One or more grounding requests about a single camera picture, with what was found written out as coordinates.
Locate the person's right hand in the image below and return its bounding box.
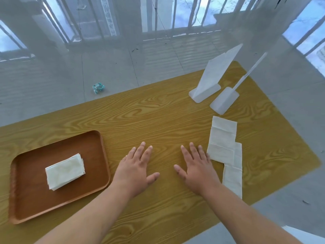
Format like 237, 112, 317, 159
173, 142, 221, 197

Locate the person's left hand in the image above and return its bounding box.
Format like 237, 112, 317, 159
110, 141, 160, 199

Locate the brown wooden tray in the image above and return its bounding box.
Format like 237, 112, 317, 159
8, 130, 111, 225

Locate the person's right forearm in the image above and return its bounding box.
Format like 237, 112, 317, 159
202, 183, 303, 244

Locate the person's left forearm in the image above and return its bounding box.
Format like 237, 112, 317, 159
34, 183, 132, 244

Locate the white plastic stand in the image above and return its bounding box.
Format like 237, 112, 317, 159
210, 52, 268, 116
188, 43, 244, 104

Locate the crumpled teal wrapper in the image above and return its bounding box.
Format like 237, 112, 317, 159
92, 82, 106, 95

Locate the white flat panel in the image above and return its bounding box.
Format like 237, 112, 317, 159
281, 225, 325, 244

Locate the metal window railing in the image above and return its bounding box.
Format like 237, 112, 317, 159
0, 0, 325, 79

